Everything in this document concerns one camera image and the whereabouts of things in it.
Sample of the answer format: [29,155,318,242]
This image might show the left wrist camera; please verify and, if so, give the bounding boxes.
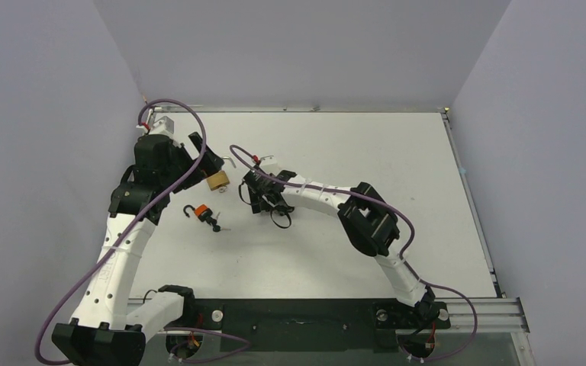
[147,117,175,139]

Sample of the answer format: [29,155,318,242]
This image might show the black keys of orange padlock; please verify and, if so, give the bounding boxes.
[205,212,230,233]

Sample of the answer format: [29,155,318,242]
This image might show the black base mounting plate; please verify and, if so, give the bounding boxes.
[168,298,451,353]

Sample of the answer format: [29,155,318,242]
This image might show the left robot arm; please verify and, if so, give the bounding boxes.
[51,132,224,365]

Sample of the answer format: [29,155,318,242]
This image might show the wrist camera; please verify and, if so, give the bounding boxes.
[254,156,282,175]
[147,117,175,139]

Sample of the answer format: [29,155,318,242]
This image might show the large brass padlock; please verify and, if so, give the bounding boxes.
[206,156,237,193]

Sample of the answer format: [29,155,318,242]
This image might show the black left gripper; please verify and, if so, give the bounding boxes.
[161,133,224,193]

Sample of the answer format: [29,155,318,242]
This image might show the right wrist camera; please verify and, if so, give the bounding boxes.
[254,156,282,175]

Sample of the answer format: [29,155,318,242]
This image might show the orange black padlock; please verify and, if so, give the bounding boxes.
[183,204,214,223]

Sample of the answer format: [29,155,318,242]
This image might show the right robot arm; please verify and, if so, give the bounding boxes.
[242,169,451,331]

